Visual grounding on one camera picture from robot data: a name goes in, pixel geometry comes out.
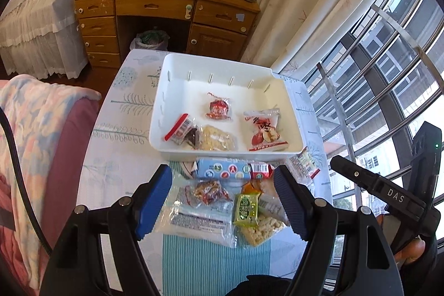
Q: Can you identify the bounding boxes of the puffed corn snack bag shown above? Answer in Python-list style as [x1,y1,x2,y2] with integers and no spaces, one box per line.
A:
[239,215,286,247]

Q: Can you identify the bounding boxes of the green small snack packet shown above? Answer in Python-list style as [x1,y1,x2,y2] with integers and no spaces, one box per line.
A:
[233,193,259,228]

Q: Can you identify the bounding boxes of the white clear rice cake bag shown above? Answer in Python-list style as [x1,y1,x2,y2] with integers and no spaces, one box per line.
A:
[153,174,237,248]

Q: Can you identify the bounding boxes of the red apple snack packet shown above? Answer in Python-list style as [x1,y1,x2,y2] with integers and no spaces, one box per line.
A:
[243,108,289,152]

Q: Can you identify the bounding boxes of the blue red biscuit pack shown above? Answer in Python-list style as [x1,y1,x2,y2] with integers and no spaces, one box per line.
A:
[191,158,274,180]

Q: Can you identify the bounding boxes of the red striped chocolate snack packet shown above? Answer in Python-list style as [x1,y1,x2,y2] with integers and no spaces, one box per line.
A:
[164,113,202,150]

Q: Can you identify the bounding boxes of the yellow rice cracker bag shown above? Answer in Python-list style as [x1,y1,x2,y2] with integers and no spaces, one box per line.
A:
[200,125,236,152]

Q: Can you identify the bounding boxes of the nut candy clear packet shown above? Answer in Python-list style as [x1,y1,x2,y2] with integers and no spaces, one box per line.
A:
[205,92,231,121]

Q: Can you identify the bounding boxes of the large clear printed cake pack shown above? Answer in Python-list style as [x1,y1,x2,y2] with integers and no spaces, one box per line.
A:
[258,179,290,226]

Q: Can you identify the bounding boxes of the beige soda cracker pack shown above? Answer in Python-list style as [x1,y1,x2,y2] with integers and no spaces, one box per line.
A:
[241,179,278,197]

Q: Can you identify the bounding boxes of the person hand holding gripper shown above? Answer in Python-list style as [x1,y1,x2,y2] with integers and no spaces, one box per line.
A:
[376,213,425,269]

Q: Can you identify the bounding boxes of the beige red edged snack packet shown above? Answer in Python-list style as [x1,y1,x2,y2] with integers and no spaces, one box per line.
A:
[289,147,320,183]

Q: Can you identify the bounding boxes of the metal window guard bars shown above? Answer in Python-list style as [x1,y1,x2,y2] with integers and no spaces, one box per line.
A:
[301,0,444,283]

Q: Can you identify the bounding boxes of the pink sofa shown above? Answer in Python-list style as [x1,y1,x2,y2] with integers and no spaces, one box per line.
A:
[0,79,102,296]

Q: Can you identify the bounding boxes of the white plastic storage bin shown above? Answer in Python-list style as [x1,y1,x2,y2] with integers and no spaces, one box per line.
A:
[149,53,304,161]

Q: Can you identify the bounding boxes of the white lace covered furniture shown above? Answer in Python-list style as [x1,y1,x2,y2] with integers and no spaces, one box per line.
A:
[1,0,88,79]

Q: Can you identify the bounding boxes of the plastic bag under desk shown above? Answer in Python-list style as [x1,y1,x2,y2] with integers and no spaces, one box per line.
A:
[129,30,169,51]

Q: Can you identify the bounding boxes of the wooden desk with drawers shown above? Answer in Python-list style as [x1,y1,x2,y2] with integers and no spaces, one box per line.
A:
[74,0,260,69]

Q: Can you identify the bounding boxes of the black cable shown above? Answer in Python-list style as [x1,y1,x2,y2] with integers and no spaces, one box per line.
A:
[0,106,53,257]

